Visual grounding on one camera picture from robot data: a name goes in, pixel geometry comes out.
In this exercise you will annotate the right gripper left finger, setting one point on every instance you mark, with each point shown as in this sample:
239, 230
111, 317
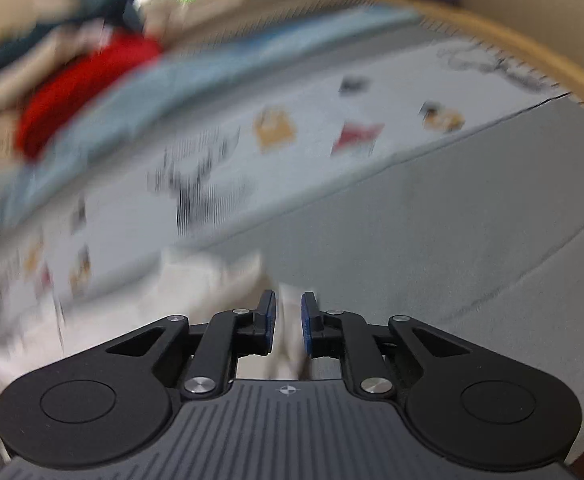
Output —
256, 328

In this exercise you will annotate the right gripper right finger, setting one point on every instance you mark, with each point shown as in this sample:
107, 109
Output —
321, 332

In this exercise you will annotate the white small garment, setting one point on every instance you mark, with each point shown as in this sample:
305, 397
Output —
197, 287

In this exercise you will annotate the printed grey bed sheet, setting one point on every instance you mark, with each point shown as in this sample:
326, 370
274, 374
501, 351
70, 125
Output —
408, 172

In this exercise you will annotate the light blue blanket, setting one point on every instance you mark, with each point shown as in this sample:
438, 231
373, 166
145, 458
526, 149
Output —
125, 111

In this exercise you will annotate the red pillow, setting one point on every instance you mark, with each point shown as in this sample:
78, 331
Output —
69, 89

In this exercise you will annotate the teal folded garment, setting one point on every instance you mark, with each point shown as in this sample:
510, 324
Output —
115, 13

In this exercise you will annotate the wooden bed frame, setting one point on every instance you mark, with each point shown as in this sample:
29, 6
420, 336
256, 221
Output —
559, 68

